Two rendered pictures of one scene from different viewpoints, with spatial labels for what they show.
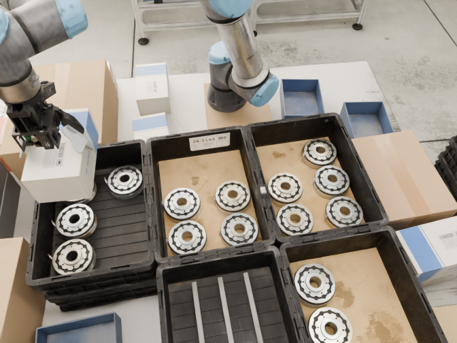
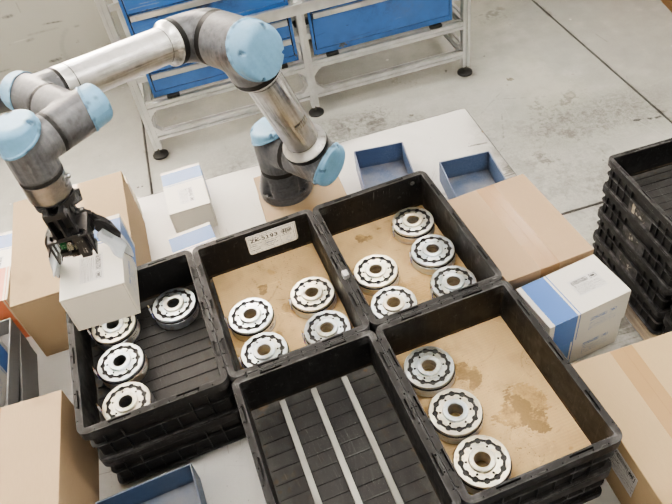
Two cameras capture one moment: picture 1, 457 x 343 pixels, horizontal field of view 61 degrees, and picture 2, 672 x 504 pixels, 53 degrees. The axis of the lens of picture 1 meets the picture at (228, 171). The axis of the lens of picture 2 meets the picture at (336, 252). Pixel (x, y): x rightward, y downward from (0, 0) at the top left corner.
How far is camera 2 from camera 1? 0.48 m
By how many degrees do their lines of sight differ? 9
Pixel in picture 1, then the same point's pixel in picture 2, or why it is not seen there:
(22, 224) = not seen: hidden behind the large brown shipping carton
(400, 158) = (513, 208)
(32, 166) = (68, 284)
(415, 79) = (561, 124)
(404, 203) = (525, 258)
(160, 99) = (200, 208)
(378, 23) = (493, 61)
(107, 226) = (162, 363)
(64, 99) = not seen: hidden behind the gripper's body
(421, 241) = (549, 293)
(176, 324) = (269, 452)
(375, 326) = (511, 401)
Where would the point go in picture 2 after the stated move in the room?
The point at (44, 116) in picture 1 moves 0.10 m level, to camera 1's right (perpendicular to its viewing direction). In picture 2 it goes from (78, 220) to (133, 208)
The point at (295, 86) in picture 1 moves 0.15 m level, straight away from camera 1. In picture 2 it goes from (375, 158) to (376, 128)
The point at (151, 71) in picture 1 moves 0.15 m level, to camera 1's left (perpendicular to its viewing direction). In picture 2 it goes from (183, 176) to (133, 186)
